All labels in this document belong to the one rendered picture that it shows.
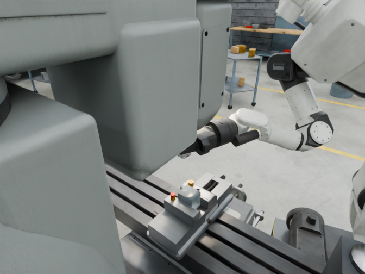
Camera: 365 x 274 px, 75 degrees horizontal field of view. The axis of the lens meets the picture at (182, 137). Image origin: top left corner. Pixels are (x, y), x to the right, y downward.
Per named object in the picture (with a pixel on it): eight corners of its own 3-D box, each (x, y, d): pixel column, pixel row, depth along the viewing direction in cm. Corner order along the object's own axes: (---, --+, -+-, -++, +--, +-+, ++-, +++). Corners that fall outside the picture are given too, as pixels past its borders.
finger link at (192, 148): (178, 146, 69) (196, 140, 72) (179, 155, 70) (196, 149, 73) (182, 149, 68) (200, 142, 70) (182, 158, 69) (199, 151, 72)
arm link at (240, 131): (218, 112, 78) (244, 105, 83) (209, 133, 86) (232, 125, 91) (239, 138, 73) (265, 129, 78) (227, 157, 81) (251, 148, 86)
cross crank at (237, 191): (230, 193, 150) (232, 179, 144) (247, 201, 144) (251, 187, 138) (218, 209, 139) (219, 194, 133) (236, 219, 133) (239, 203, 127)
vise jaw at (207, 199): (189, 185, 93) (189, 178, 91) (216, 200, 86) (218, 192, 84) (180, 194, 89) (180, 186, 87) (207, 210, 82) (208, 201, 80)
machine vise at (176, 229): (203, 182, 105) (205, 162, 99) (233, 197, 97) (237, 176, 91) (145, 235, 81) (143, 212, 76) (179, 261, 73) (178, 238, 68)
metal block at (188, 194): (186, 197, 87) (187, 184, 84) (200, 204, 83) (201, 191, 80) (177, 205, 83) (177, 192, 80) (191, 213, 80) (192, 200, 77)
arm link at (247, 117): (237, 105, 81) (275, 115, 81) (227, 122, 87) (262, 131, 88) (237, 118, 76) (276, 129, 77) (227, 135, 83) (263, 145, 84)
